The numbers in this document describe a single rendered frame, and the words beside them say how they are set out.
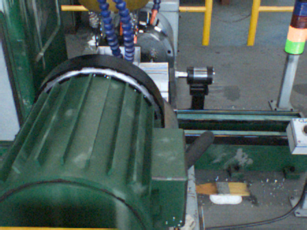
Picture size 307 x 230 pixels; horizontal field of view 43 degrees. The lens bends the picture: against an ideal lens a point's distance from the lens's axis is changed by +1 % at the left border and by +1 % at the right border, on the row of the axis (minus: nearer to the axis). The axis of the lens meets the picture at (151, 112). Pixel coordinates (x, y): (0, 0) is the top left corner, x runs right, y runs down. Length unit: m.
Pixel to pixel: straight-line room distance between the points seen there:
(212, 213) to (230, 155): 0.19
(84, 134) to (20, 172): 0.07
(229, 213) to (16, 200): 0.79
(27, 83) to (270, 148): 0.69
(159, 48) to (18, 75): 0.50
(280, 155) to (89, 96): 0.84
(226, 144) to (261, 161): 0.12
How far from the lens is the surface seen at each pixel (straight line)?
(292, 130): 0.96
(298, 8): 1.38
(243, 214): 1.09
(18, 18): 0.90
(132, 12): 0.97
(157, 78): 1.05
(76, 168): 0.35
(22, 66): 0.94
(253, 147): 1.16
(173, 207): 0.42
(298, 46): 1.42
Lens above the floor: 1.58
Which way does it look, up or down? 33 degrees down
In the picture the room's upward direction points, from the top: straight up
